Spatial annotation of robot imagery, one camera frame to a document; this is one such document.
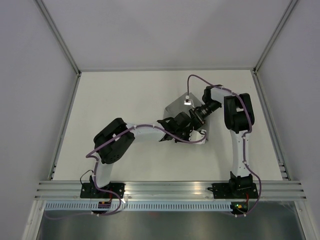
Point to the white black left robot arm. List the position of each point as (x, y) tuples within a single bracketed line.
[(114, 140)]

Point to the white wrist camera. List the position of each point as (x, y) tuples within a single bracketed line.
[(198, 137), (188, 101)]

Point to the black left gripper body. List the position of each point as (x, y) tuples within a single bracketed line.
[(184, 134)]

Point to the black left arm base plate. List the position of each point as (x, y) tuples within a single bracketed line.
[(89, 191)]

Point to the aluminium frame rail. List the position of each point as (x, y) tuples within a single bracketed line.
[(169, 190)]

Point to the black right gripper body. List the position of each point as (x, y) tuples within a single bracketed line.
[(200, 114)]

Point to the white slotted cable duct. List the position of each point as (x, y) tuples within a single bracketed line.
[(171, 206)]

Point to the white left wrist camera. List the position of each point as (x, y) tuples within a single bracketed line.
[(198, 137)]

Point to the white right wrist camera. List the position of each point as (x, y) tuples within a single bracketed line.
[(188, 101)]

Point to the grey cloth napkin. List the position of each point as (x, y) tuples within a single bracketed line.
[(177, 106)]

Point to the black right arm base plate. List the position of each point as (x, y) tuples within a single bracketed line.
[(224, 191)]

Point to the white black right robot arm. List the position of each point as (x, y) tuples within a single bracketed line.
[(239, 120)]

